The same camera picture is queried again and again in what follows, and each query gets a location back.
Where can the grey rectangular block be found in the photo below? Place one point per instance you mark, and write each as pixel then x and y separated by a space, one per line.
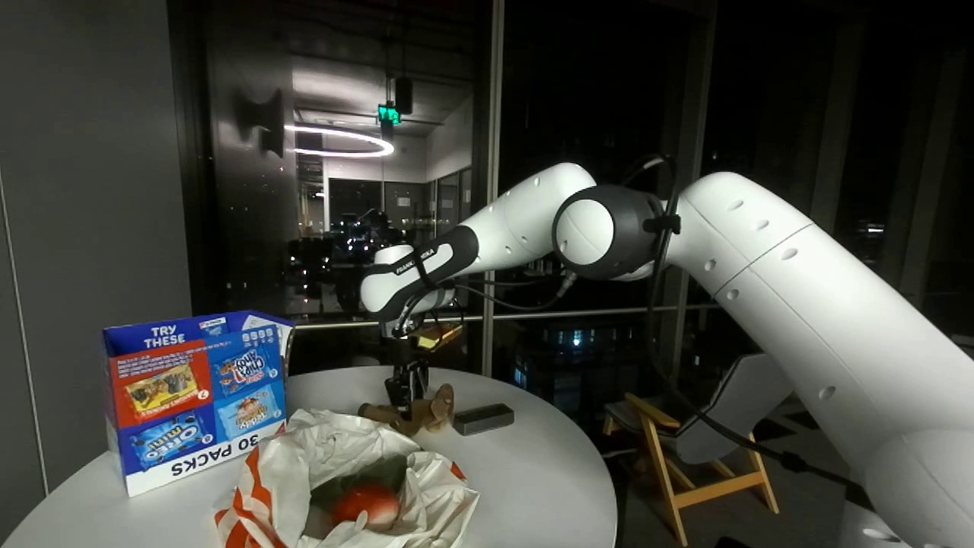
pixel 482 418

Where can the wooden folding chair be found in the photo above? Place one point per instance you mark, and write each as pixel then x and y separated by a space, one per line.
pixel 714 452

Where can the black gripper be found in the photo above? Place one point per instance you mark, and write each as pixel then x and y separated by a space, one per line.
pixel 409 374

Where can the blue snack pack box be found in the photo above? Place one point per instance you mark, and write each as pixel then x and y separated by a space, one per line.
pixel 193 395

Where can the red round object in bag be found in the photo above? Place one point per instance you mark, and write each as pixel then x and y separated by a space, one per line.
pixel 376 502

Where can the brown toy horse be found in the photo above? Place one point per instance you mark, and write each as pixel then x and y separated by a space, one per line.
pixel 421 416

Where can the white orange plastic carrier bag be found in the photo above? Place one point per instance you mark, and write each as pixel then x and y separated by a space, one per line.
pixel 292 480

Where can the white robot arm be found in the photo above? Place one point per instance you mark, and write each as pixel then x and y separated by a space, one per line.
pixel 890 390

